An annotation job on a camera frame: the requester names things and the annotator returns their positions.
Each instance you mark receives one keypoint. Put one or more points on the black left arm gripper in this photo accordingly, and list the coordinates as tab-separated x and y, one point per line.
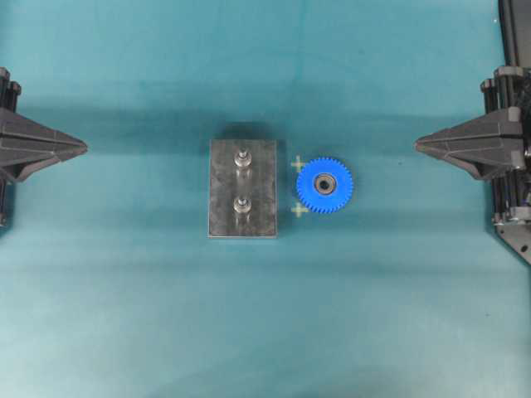
14	125

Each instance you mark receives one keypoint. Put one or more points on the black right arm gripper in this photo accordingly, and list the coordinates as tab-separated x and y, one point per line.
487	147

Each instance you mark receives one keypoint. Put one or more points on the large blue plastic gear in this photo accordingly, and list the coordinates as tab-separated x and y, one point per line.
324	185

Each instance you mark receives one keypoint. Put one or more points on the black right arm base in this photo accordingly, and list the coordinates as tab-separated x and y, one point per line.
517	237

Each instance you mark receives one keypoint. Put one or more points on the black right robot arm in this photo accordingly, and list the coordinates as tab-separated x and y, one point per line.
514	18

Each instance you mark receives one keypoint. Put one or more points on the upper metal shaft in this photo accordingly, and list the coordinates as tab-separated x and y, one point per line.
243	158

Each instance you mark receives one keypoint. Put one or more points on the metal shaft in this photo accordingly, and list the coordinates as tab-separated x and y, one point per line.
242	205
243	158

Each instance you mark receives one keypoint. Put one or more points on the lower metal shaft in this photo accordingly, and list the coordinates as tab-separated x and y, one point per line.
242	205

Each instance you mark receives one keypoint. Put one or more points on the upper yellow tape cross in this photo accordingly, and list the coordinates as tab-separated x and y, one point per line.
298	164

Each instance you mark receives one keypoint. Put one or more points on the yellow tape cross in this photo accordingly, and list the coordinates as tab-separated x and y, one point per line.
298	209
298	164

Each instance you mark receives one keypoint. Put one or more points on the lower yellow tape cross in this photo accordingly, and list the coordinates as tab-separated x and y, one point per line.
298	209

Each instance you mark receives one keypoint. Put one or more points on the grey metal base plate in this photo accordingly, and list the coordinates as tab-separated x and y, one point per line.
227	181

